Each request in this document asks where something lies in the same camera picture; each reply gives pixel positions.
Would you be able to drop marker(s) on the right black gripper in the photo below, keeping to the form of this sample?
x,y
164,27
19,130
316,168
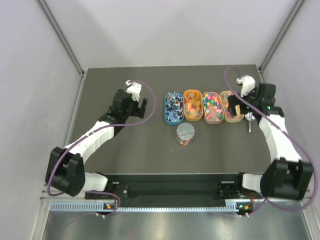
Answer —
x,y
233,101

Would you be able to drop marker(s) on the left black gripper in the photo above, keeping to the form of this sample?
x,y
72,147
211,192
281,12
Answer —
x,y
136,107

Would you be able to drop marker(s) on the clear jar lid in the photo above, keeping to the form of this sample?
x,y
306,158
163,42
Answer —
x,y
185,131

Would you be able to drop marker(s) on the clear plastic jar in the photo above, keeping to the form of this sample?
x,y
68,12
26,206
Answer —
x,y
184,142

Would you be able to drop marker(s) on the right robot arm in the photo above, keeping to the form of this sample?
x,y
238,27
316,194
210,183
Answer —
x,y
288,176

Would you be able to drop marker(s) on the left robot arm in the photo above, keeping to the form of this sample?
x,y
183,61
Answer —
x,y
66,167

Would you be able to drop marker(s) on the pink tray of star candies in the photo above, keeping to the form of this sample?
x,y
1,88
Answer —
x,y
212,108

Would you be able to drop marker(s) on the orange tray of candies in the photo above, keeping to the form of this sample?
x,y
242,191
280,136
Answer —
x,y
193,105

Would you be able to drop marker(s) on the beige tray of gummies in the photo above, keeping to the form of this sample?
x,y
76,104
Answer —
x,y
224,95

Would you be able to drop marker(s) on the blue tray of lollipops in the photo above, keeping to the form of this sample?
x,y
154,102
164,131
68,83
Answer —
x,y
174,108

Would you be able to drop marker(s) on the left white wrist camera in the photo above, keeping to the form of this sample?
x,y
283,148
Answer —
x,y
133,88

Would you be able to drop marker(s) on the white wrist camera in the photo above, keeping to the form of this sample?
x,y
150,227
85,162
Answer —
x,y
247,84
133,88

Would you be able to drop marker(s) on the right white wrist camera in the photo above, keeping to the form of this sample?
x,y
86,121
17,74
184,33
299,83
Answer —
x,y
247,84

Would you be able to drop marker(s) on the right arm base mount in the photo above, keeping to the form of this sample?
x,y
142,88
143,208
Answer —
x,y
234,190

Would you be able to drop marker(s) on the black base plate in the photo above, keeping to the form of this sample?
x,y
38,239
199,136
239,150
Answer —
x,y
169,194

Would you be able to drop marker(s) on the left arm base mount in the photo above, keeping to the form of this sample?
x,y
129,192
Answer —
x,y
108,193

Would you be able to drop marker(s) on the slotted cable duct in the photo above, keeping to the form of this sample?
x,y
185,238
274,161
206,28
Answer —
x,y
109,207

